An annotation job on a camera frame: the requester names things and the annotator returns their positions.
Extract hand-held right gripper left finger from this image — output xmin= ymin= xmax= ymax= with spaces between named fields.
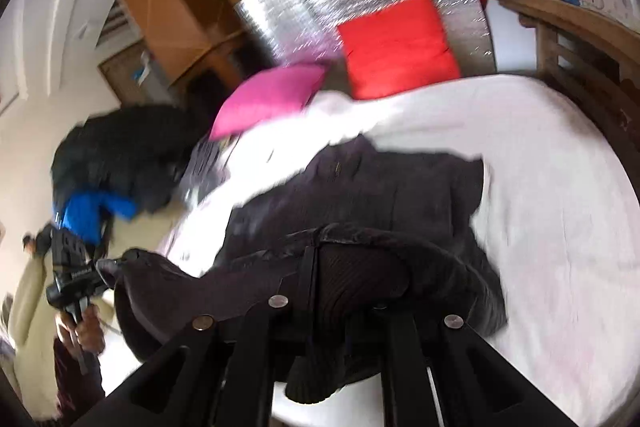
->
xmin=75 ymin=247 xmax=321 ymax=427

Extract red pillow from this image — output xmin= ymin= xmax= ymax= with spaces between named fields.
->
xmin=337 ymin=0 xmax=462 ymax=100

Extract pile of dark clothes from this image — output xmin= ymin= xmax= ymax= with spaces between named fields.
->
xmin=50 ymin=104 xmax=211 ymax=218

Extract person's left forearm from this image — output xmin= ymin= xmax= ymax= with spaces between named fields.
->
xmin=52 ymin=339 xmax=107 ymax=423

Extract pink pillow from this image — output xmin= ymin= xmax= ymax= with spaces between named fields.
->
xmin=209 ymin=63 xmax=328 ymax=142

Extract grey garment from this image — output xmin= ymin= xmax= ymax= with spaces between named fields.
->
xmin=182 ymin=139 xmax=238 ymax=208

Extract dark quilted jacket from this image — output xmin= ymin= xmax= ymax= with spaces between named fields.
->
xmin=114 ymin=134 xmax=508 ymax=405

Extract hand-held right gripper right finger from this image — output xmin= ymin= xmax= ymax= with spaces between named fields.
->
xmin=372 ymin=307 xmax=581 ymax=427

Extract wooden side table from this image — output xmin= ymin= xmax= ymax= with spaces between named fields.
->
xmin=492 ymin=0 xmax=640 ymax=158

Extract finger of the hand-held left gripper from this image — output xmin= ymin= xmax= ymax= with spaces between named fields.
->
xmin=95 ymin=257 xmax=132 ymax=290

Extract brown door curtain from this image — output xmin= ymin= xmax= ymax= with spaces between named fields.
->
xmin=97 ymin=39 xmax=166 ymax=108

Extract blue jacket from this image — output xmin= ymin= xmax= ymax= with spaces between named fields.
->
xmin=52 ymin=192 xmax=138 ymax=245

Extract cream leather sofa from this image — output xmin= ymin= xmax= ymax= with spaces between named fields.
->
xmin=7 ymin=227 xmax=121 ymax=418

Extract white satin bed blanket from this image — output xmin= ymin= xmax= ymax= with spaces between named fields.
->
xmin=97 ymin=74 xmax=640 ymax=427

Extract person's left hand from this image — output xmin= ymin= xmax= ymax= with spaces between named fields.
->
xmin=56 ymin=304 xmax=107 ymax=355

